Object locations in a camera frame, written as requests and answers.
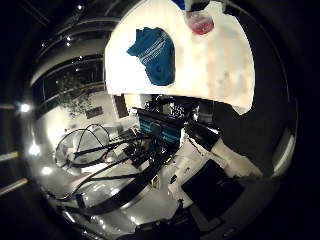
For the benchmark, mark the dark framed wall picture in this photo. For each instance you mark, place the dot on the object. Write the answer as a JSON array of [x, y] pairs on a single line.
[[94, 112]]

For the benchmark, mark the green wall plant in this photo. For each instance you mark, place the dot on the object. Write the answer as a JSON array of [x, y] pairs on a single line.
[[75, 96]]

